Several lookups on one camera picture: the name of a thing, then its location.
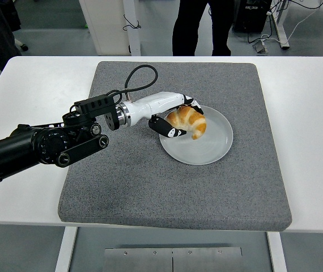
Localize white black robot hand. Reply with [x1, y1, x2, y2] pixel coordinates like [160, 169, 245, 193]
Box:
[127, 91, 206, 139]

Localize golden croissant bread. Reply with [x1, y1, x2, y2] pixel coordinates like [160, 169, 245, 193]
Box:
[166, 105, 207, 140]

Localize grey round plate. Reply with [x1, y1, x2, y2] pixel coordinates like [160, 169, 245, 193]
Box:
[159, 104, 233, 166]

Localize grey metal plate with screws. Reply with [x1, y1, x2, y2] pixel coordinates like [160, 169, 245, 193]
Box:
[103, 246, 244, 272]

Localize grey felt mat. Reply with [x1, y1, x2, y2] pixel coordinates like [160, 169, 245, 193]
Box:
[57, 61, 293, 233]

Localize black computer box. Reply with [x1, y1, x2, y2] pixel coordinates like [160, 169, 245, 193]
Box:
[232, 0, 273, 33]

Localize office chair base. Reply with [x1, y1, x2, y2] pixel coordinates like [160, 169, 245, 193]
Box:
[14, 38, 29, 52]

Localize white desk leg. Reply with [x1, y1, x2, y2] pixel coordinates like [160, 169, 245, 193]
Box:
[271, 0, 290, 50]

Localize white table leg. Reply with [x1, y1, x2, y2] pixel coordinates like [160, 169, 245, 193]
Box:
[54, 226, 78, 272]
[266, 231, 288, 272]

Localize white post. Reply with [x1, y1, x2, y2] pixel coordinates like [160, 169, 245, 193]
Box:
[121, 0, 141, 56]

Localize thin black cable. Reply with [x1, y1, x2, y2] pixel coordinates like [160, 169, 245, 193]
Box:
[122, 14, 142, 31]

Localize long white cable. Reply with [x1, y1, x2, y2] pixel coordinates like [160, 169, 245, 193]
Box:
[259, 0, 323, 45]

